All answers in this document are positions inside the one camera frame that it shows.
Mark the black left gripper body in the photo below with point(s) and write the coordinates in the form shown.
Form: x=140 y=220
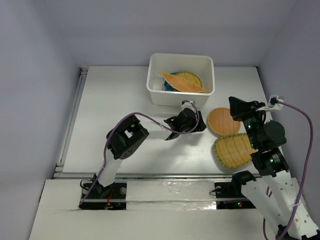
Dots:
x=192 y=125

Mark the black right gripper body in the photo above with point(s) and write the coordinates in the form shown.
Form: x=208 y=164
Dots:
x=251 y=122

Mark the round orange woven plate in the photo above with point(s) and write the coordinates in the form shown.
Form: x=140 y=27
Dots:
x=221 y=122

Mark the yellow fan-shaped bamboo plate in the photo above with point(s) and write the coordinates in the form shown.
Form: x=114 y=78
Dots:
x=234 y=150

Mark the orange fish-shaped woven plate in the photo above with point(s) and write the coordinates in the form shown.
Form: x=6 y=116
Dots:
x=181 y=84

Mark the blue polka dot ceramic plate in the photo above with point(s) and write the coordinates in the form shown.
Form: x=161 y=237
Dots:
x=167 y=86

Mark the round green-rimmed bamboo plate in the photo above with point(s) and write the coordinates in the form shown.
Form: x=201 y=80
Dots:
x=190 y=77

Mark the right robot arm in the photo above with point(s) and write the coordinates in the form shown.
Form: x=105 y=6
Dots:
x=280 y=205

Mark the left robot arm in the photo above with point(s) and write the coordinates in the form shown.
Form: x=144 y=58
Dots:
x=129 y=134

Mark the white plastic bin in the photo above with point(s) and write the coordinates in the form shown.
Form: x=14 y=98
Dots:
x=202 y=66

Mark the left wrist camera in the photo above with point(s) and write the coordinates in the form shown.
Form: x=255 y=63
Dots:
x=189 y=104

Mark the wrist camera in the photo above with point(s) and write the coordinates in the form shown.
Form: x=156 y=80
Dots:
x=189 y=104
x=275 y=103

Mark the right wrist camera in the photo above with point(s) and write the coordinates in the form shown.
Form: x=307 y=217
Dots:
x=275 y=103

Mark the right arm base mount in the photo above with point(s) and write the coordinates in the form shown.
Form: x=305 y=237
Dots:
x=229 y=193

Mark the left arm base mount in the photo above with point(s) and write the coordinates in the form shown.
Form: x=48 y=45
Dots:
x=112 y=197

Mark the aluminium side rail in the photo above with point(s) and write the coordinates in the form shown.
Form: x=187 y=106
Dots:
x=59 y=166

